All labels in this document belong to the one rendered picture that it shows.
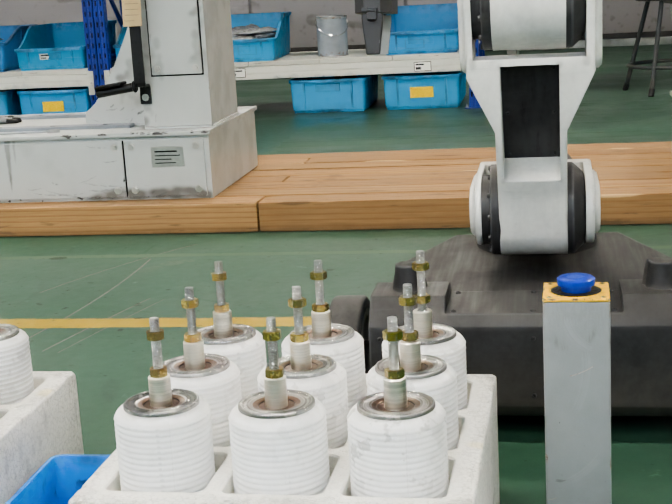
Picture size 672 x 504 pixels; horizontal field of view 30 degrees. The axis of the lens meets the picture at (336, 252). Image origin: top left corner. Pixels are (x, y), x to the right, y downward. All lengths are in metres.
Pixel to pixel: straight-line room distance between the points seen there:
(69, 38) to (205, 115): 3.45
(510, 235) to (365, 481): 0.81
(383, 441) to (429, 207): 2.07
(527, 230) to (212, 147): 1.61
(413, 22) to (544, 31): 4.62
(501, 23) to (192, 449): 0.81
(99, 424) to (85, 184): 1.59
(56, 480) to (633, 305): 0.79
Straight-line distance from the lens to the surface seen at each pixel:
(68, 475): 1.55
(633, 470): 1.72
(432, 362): 1.33
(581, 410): 1.37
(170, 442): 1.24
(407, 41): 5.93
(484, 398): 1.44
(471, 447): 1.31
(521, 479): 1.69
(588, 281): 1.35
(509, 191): 1.90
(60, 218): 3.46
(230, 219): 3.32
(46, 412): 1.57
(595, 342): 1.35
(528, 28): 1.78
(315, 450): 1.22
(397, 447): 1.18
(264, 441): 1.20
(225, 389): 1.35
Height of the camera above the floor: 0.66
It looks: 13 degrees down
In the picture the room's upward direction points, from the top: 3 degrees counter-clockwise
